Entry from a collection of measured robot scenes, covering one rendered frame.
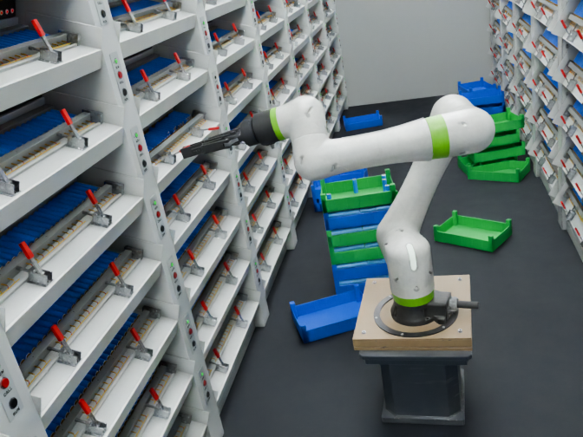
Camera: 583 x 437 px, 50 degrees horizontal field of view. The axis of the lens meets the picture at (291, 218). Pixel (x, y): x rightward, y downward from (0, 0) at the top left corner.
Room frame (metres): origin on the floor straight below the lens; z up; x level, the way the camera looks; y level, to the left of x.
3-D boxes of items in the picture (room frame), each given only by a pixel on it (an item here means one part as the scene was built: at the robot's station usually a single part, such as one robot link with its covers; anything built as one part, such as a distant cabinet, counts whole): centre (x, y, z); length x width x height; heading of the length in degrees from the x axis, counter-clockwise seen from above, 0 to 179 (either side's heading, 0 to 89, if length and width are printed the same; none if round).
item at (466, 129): (1.60, -0.49, 0.87); 0.18 x 0.13 x 0.12; 89
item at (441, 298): (1.59, -0.37, 0.36); 0.26 x 0.15 x 0.06; 63
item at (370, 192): (2.41, -0.29, 0.44); 0.30 x 0.20 x 0.08; 84
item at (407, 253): (1.62, -0.32, 0.48); 0.16 x 0.13 x 0.19; 179
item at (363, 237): (2.41, -0.29, 0.28); 0.30 x 0.20 x 0.08; 84
